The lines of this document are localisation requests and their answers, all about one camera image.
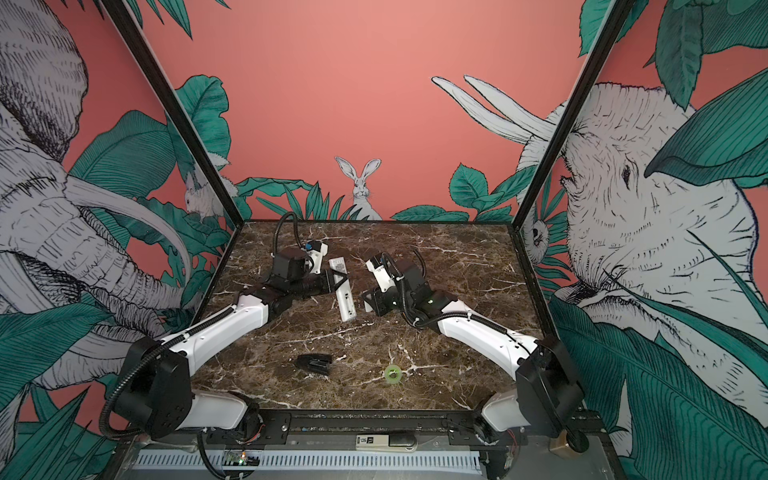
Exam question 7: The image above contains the white remote control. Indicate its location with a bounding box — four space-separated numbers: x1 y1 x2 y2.
329 257 357 322

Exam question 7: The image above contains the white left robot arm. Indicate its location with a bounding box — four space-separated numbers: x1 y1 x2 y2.
99 241 355 440

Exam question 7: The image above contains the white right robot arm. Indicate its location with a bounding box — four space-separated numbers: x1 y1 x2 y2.
361 253 589 458

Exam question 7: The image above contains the black plastic clip part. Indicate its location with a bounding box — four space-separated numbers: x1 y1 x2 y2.
294 353 333 376

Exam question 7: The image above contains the white perforated front strip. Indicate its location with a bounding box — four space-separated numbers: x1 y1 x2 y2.
131 449 484 475

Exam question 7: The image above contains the brass knob block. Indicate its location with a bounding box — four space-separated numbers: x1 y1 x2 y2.
548 429 590 459

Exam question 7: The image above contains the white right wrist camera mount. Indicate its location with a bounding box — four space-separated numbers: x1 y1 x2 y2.
365 252 395 293

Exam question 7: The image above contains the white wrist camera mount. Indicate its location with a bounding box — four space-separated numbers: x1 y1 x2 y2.
365 252 395 293
300 240 328 275

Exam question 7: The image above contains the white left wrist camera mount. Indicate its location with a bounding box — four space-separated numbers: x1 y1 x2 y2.
300 240 328 275

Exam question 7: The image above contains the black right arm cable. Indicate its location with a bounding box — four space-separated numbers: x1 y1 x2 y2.
383 248 529 355

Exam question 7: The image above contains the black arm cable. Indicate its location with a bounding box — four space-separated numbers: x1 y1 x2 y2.
383 248 529 355
272 211 304 259

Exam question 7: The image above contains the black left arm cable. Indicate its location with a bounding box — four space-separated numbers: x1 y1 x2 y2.
272 211 304 259

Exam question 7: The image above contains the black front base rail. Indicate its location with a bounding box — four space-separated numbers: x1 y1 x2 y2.
239 409 607 450

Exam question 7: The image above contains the white label box on rail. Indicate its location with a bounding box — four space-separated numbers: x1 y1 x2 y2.
355 432 418 452

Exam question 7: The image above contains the black corner frame post left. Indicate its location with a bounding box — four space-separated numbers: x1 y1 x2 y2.
101 0 244 230

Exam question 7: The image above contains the black corner frame post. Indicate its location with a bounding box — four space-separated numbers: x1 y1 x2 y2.
101 0 244 230
511 0 637 229

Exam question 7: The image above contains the black corner frame post right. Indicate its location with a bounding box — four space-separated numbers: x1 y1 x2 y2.
511 0 637 229

